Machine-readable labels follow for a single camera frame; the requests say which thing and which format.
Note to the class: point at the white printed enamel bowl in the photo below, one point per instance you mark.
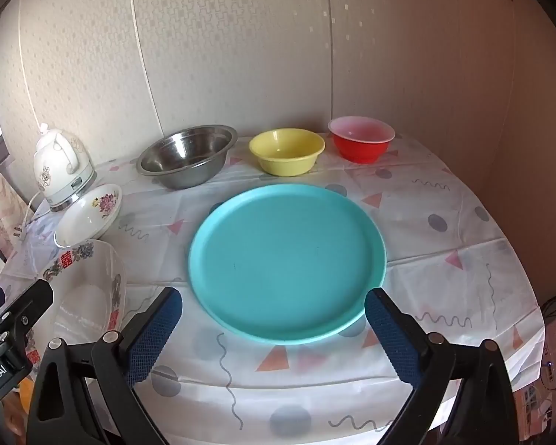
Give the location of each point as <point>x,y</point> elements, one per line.
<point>88,296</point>

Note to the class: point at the white power plug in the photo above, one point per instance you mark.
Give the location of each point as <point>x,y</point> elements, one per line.
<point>19,233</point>

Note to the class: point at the white ceramic electric kettle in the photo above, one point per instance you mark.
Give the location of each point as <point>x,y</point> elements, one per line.
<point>58,162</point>

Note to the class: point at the white floral plate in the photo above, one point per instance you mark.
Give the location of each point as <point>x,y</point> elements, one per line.
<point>92,213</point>

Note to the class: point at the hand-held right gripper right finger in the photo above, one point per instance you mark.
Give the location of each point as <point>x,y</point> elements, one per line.
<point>394,338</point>

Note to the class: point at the red plastic cup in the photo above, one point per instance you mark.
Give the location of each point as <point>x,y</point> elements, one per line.
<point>359,150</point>

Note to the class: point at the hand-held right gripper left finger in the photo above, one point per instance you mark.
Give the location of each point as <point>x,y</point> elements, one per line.
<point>153,333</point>

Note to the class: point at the white patterned tablecloth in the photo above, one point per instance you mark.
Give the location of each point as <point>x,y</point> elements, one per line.
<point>445,194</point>

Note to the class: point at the yellow plastic cup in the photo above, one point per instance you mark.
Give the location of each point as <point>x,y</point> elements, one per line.
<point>285,157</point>

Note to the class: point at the stainless steel bowl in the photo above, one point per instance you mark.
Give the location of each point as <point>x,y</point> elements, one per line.
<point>185,157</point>

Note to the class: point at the silver kettle base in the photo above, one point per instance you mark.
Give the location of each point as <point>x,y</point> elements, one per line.
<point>81,192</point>

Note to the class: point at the teal round plate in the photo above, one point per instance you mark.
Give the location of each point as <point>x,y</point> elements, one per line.
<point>282,259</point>

